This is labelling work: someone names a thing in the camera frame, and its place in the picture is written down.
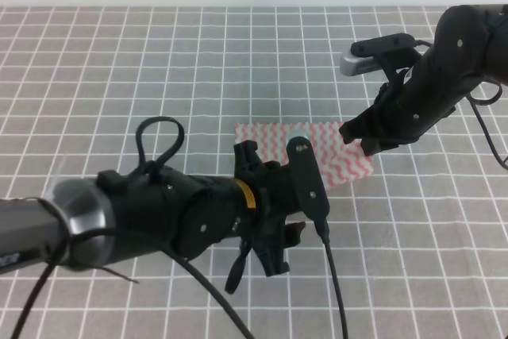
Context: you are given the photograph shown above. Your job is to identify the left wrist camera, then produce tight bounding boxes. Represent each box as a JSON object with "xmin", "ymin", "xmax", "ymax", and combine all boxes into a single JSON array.
[{"xmin": 286, "ymin": 129, "xmax": 330, "ymax": 240}]

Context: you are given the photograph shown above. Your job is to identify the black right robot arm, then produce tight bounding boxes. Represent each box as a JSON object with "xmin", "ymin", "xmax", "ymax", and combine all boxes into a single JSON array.
[{"xmin": 339, "ymin": 5, "xmax": 507, "ymax": 156}]

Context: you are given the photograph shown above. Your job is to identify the grey grid tablecloth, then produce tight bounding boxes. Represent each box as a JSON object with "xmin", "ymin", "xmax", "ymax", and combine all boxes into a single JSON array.
[{"xmin": 1, "ymin": 6, "xmax": 507, "ymax": 338}]

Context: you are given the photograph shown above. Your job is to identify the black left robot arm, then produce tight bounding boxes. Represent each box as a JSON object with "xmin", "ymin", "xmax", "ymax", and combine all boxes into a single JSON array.
[{"xmin": 1, "ymin": 141, "xmax": 304, "ymax": 276}]

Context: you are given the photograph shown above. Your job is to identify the black camera cable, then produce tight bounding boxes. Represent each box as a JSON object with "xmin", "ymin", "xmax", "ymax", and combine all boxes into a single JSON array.
[
  {"xmin": 158, "ymin": 219, "xmax": 350, "ymax": 339},
  {"xmin": 412, "ymin": 0, "xmax": 508, "ymax": 171}
]

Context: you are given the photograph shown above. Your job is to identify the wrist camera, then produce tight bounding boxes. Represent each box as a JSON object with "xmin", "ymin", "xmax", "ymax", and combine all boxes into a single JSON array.
[
  {"xmin": 286, "ymin": 129, "xmax": 330, "ymax": 240},
  {"xmin": 339, "ymin": 33, "xmax": 421, "ymax": 78}
]

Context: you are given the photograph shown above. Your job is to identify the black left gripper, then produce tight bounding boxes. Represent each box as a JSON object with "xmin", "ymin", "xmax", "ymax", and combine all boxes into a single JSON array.
[{"xmin": 233, "ymin": 140, "xmax": 306, "ymax": 276}]

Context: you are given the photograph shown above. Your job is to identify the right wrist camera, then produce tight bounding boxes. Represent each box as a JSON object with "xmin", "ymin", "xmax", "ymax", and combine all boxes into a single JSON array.
[{"xmin": 339, "ymin": 33, "xmax": 421, "ymax": 78}]

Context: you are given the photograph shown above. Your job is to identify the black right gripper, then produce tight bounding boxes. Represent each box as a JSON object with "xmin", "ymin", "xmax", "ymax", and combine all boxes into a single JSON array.
[{"xmin": 339, "ymin": 80, "xmax": 429, "ymax": 156}]

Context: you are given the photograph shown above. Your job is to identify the black left camera cable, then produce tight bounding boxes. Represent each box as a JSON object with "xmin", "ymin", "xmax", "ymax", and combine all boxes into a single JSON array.
[{"xmin": 158, "ymin": 219, "xmax": 350, "ymax": 339}]

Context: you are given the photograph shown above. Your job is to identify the pink white wavy towel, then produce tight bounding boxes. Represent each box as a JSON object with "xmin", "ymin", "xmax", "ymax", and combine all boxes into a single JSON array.
[{"xmin": 235, "ymin": 121, "xmax": 374, "ymax": 190}]

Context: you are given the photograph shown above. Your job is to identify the black right camera cable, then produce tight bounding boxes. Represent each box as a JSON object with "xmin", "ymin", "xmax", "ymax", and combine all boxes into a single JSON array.
[{"xmin": 412, "ymin": 0, "xmax": 508, "ymax": 171}]

